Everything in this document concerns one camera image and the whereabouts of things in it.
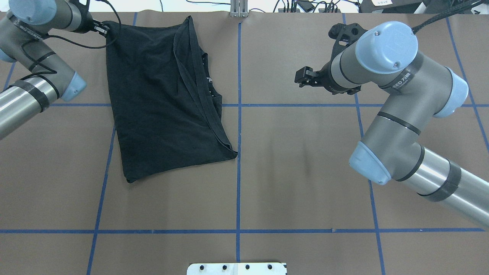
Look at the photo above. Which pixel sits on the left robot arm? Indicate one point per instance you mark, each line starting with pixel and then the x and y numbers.
pixel 24 30

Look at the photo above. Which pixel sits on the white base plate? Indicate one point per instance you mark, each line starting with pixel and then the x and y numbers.
pixel 239 268

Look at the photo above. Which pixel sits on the black t-shirt with logo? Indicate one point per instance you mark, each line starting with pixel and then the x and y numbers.
pixel 167 112

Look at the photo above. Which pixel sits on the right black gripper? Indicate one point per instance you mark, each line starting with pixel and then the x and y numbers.
pixel 325 77

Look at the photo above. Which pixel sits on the black box with label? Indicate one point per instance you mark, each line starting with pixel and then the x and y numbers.
pixel 389 6

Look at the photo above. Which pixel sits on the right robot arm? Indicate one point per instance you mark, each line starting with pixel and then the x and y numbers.
pixel 418 89

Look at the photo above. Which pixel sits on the aluminium frame post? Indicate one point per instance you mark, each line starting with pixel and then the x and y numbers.
pixel 239 8

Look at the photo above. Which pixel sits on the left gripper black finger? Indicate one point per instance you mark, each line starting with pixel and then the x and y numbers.
pixel 100 28

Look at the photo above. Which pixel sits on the brown paper table cover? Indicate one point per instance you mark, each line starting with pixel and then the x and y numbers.
pixel 290 195

